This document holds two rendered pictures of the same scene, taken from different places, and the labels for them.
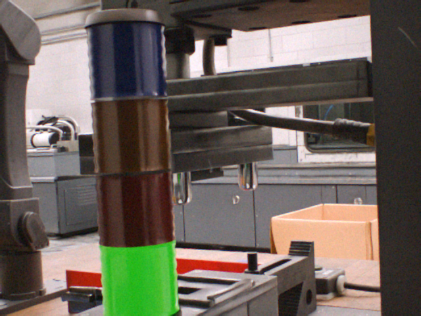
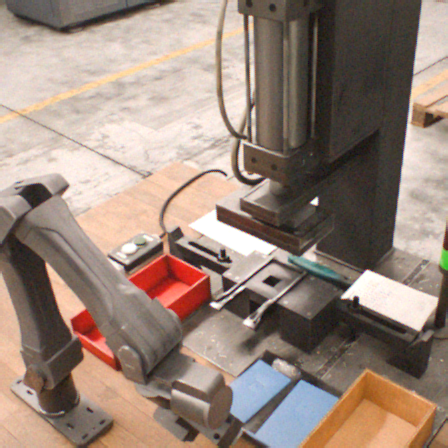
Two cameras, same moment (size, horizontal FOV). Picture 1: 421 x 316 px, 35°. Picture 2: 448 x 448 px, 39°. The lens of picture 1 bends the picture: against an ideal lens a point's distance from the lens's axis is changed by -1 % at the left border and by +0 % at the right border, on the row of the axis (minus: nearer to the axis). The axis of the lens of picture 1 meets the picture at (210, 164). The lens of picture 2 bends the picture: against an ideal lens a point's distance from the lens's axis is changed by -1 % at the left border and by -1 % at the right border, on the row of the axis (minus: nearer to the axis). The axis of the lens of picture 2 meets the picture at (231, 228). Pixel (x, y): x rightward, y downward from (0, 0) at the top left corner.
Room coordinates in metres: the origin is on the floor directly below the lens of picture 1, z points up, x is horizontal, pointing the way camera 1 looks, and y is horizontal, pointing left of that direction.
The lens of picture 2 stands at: (0.54, 0.94, 1.73)
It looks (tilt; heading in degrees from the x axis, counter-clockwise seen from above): 34 degrees down; 280
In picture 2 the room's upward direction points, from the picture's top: 3 degrees counter-clockwise
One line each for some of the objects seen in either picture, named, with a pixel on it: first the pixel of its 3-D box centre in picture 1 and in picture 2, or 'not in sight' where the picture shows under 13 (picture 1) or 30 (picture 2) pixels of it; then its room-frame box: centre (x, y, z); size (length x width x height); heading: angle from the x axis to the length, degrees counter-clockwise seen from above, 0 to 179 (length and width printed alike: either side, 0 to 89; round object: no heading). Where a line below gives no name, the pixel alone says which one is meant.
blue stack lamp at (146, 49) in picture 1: (127, 64); not in sight; (0.32, 0.04, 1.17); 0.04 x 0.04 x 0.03
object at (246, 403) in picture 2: not in sight; (244, 391); (0.66, 0.25, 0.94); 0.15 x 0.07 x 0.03; 54
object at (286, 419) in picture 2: not in sight; (294, 415); (0.57, 0.29, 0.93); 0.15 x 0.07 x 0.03; 62
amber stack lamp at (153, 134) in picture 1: (131, 135); not in sight; (0.32, 0.04, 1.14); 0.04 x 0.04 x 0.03
